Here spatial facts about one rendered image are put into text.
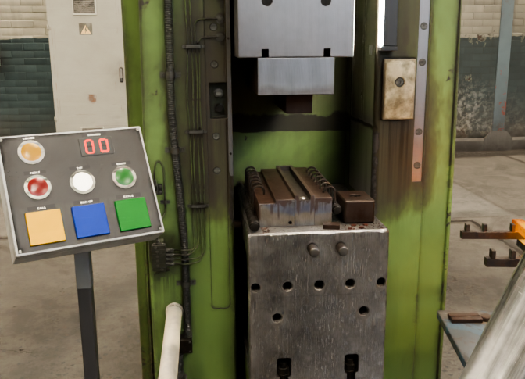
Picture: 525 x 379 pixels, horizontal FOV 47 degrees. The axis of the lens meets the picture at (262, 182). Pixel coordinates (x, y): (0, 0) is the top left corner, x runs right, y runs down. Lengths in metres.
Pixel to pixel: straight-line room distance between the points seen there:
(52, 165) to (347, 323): 0.88
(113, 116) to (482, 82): 4.62
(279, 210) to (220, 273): 0.31
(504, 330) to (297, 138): 1.35
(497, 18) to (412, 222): 6.67
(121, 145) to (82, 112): 5.55
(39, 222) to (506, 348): 0.98
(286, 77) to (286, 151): 0.56
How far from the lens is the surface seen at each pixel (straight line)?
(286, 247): 1.62
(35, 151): 1.49
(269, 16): 1.59
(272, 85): 1.59
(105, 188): 1.49
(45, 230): 1.43
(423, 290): 2.00
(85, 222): 1.44
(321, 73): 1.61
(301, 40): 1.60
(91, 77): 7.03
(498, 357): 0.89
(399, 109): 1.79
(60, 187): 1.47
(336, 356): 1.77
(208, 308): 1.88
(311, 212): 1.66
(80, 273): 1.61
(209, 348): 1.94
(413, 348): 2.06
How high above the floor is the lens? 1.40
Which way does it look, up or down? 13 degrees down
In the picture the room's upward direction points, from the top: straight up
